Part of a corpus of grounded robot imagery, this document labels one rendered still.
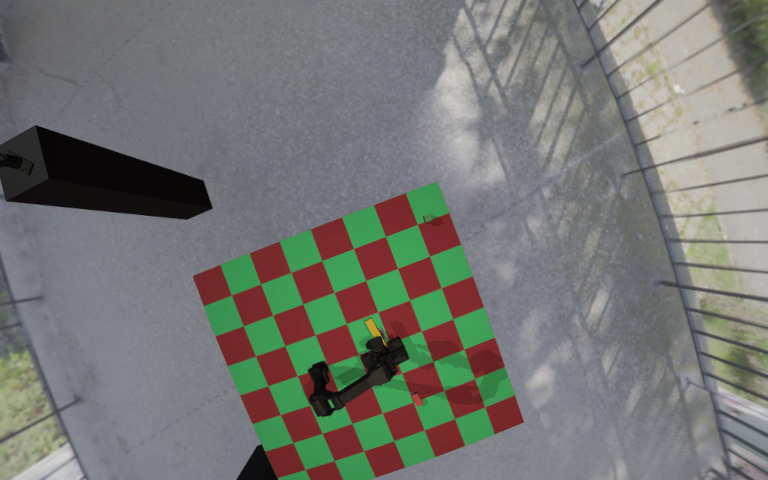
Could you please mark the yellow long bar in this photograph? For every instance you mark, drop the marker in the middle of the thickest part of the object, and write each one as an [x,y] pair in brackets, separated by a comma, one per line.
[373,329]

